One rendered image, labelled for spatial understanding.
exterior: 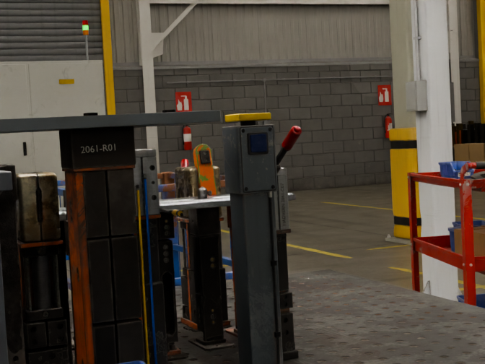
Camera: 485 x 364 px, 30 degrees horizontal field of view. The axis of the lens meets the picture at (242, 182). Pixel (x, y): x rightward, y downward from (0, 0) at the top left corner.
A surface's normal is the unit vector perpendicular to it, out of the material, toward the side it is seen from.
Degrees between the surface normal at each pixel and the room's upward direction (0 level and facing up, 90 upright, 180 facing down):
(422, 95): 90
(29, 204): 90
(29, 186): 90
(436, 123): 90
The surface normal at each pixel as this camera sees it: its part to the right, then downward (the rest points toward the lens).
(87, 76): 0.39, 0.03
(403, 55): -0.92, 0.07
